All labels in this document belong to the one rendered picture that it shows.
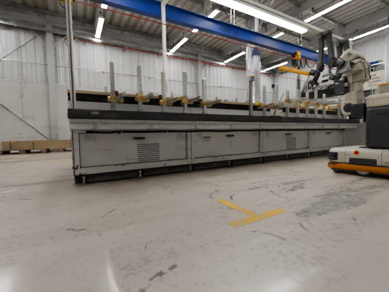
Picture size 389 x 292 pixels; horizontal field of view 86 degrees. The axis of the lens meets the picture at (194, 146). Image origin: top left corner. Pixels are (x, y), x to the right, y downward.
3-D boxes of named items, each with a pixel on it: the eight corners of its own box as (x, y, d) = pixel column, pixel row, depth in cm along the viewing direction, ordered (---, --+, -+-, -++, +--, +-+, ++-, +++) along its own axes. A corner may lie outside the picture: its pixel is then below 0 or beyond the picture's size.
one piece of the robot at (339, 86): (358, 95, 245) (359, 76, 244) (347, 92, 231) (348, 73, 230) (343, 97, 259) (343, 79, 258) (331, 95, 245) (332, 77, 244)
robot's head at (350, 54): (366, 57, 234) (356, 50, 242) (358, 54, 224) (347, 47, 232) (355, 68, 244) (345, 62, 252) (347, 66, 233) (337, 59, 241)
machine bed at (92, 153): (345, 152, 448) (346, 112, 443) (72, 186, 195) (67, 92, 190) (314, 150, 507) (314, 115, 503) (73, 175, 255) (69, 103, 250)
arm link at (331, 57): (329, 26, 233) (333, 28, 238) (316, 33, 244) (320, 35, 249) (334, 64, 229) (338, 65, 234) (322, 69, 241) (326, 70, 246)
